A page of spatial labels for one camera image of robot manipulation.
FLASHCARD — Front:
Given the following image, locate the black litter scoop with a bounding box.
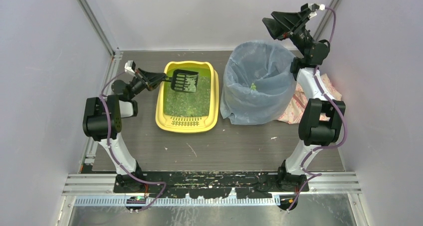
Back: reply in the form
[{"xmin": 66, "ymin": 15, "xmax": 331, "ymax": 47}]
[{"xmin": 164, "ymin": 69, "xmax": 199, "ymax": 93}]

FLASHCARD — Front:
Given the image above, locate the yellow litter box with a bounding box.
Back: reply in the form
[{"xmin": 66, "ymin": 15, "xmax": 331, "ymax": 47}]
[{"xmin": 155, "ymin": 61, "xmax": 219, "ymax": 133}]

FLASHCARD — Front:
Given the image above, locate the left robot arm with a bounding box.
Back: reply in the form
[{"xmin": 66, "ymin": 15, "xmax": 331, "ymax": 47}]
[{"xmin": 82, "ymin": 68, "xmax": 168, "ymax": 192}]

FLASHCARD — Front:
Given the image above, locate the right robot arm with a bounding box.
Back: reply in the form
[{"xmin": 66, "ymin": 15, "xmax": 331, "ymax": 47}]
[{"xmin": 262, "ymin": 3, "xmax": 346, "ymax": 190}]

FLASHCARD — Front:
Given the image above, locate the green cat litter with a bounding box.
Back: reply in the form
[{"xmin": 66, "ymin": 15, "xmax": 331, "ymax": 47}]
[{"xmin": 164, "ymin": 76, "xmax": 211, "ymax": 117}]

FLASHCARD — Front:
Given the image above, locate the blue bag lined bin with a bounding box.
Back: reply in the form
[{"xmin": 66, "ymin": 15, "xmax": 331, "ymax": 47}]
[{"xmin": 220, "ymin": 40, "xmax": 296, "ymax": 125}]

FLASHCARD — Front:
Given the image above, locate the pink patterned cloth bag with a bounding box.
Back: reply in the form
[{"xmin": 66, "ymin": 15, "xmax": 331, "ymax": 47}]
[{"xmin": 277, "ymin": 74, "xmax": 342, "ymax": 124}]

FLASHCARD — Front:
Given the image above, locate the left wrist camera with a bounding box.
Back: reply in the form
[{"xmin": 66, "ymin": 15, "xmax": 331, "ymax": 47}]
[{"xmin": 124, "ymin": 60, "xmax": 136, "ymax": 76}]

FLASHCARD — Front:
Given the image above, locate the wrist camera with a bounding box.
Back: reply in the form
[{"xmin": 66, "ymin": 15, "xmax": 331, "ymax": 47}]
[
  {"xmin": 308, "ymin": 3, "xmax": 326, "ymax": 19},
  {"xmin": 124, "ymin": 60, "xmax": 136, "ymax": 76}
]

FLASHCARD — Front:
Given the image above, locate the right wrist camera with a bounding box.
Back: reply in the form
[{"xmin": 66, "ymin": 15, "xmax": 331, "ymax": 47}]
[{"xmin": 308, "ymin": 3, "xmax": 326, "ymax": 19}]

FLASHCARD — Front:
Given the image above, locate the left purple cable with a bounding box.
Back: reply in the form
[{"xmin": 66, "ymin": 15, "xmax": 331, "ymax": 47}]
[{"xmin": 99, "ymin": 71, "xmax": 168, "ymax": 213}]

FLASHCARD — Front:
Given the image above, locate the purple cable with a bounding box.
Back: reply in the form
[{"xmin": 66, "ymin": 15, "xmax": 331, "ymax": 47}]
[
  {"xmin": 99, "ymin": 71, "xmax": 168, "ymax": 213},
  {"xmin": 286, "ymin": 6, "xmax": 349, "ymax": 212}
]

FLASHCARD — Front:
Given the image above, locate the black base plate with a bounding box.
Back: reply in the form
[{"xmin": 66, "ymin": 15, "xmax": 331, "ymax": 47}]
[{"xmin": 113, "ymin": 170, "xmax": 309, "ymax": 199}]

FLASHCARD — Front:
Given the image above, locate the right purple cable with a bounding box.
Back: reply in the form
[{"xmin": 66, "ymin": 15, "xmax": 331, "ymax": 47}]
[{"xmin": 286, "ymin": 6, "xmax": 349, "ymax": 212}]

